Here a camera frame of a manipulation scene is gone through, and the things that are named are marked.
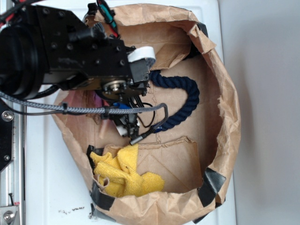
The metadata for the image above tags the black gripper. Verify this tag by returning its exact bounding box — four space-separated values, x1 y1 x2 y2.
67 25 150 144

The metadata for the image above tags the orange spiral sea shell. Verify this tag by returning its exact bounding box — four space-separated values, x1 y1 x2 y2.
99 120 109 139

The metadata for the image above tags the yellow microfiber cloth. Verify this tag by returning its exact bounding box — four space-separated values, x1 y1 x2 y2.
90 144 165 197

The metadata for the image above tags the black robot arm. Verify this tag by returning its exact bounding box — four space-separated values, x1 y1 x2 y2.
0 0 149 144

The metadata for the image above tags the aluminium frame rail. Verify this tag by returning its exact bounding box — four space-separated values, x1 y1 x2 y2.
0 100 26 225

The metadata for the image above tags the brown paper bag bin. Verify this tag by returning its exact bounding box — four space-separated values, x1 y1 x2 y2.
54 3 241 225

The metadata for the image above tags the dark blue thick rope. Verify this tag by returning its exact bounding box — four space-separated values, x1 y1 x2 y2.
149 70 201 133

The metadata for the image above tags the black metal bracket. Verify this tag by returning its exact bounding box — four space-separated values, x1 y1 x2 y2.
0 102 14 172

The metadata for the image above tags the grey braided cable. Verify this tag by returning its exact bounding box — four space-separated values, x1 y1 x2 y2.
0 90 168 144

